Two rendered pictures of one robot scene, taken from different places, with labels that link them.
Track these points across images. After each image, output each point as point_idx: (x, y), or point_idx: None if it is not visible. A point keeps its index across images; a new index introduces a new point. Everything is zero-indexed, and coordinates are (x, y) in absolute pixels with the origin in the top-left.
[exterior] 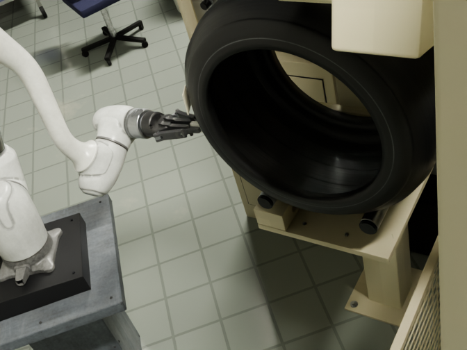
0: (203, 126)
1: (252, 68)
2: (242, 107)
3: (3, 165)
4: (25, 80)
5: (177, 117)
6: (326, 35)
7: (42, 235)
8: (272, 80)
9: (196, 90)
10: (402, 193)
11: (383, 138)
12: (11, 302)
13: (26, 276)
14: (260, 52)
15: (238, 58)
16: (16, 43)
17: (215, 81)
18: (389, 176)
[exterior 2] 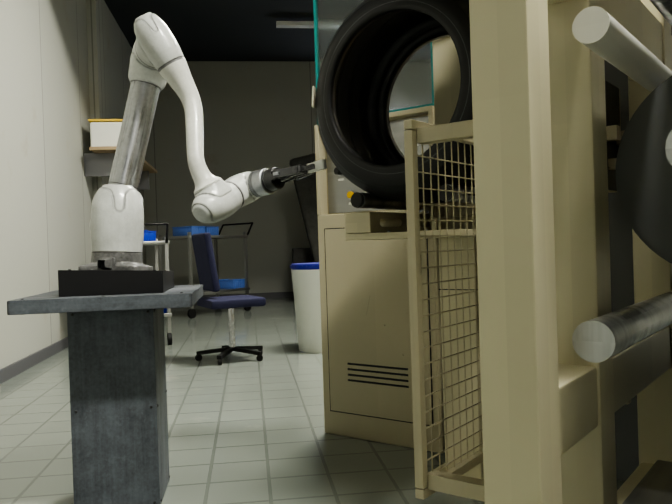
0: (322, 113)
1: (369, 132)
2: (354, 148)
3: None
4: (188, 106)
5: None
6: None
7: (139, 243)
8: (383, 144)
9: (324, 75)
10: None
11: (462, 63)
12: (84, 274)
13: (108, 263)
14: (378, 118)
15: (359, 118)
16: (193, 80)
17: (338, 112)
18: (465, 105)
